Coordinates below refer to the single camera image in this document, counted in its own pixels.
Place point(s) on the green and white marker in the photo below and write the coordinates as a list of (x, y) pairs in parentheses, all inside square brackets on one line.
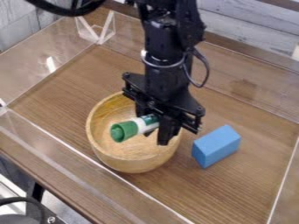
[(123, 130)]

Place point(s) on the brown wooden bowl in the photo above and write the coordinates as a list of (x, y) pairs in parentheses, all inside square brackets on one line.
[(138, 154)]

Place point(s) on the clear acrylic tray wall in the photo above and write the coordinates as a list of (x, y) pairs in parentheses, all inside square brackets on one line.
[(55, 75)]

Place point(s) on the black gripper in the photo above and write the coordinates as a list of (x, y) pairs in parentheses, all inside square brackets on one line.
[(164, 104)]

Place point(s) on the black table leg bracket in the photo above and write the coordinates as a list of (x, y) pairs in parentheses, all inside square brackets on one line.
[(36, 210)]

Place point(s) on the blue foam block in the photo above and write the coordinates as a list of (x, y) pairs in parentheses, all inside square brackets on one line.
[(215, 146)]

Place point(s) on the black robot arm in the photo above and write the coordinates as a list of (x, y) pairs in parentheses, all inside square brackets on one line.
[(174, 30)]

